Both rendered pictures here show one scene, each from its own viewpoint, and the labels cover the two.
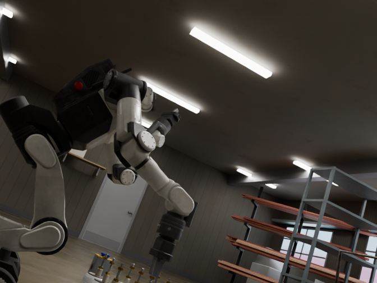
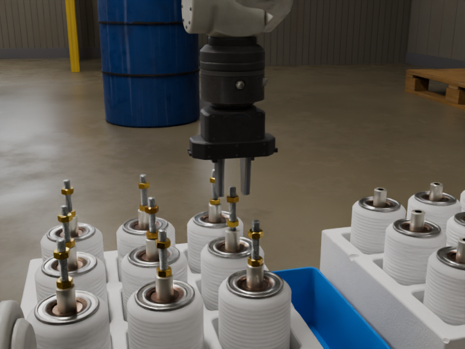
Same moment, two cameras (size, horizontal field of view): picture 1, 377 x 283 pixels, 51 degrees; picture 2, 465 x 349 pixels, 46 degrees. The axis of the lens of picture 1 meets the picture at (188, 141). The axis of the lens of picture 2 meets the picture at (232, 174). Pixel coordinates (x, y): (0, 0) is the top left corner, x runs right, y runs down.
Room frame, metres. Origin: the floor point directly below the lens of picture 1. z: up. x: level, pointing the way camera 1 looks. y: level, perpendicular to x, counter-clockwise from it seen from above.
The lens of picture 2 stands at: (1.36, 0.71, 0.60)
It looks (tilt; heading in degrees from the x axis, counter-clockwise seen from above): 17 degrees down; 276
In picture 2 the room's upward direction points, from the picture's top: straight up
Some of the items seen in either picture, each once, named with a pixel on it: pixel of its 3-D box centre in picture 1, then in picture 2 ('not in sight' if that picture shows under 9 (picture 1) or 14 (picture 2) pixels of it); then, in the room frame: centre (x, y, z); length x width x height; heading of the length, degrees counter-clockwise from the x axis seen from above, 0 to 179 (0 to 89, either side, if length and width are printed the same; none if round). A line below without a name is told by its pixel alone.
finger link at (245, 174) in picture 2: (158, 268); (248, 172); (1.41, -0.06, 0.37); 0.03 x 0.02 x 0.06; 109
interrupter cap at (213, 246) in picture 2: not in sight; (232, 247); (1.43, -0.05, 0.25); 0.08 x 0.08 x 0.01
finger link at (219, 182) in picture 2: (153, 265); (216, 174); (1.45, -0.04, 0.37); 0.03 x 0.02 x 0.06; 109
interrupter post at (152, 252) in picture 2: not in sight; (153, 248); (1.54, -0.01, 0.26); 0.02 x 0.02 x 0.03
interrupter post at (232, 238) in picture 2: not in sight; (232, 239); (1.43, -0.05, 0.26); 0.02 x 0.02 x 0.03
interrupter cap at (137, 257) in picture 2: not in sight; (153, 255); (1.54, -0.01, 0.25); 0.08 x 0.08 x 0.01
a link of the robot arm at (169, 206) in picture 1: (179, 211); (223, 26); (1.45, -0.06, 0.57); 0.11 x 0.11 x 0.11; 23
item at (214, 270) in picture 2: not in sight; (232, 301); (1.43, -0.05, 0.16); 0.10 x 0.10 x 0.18
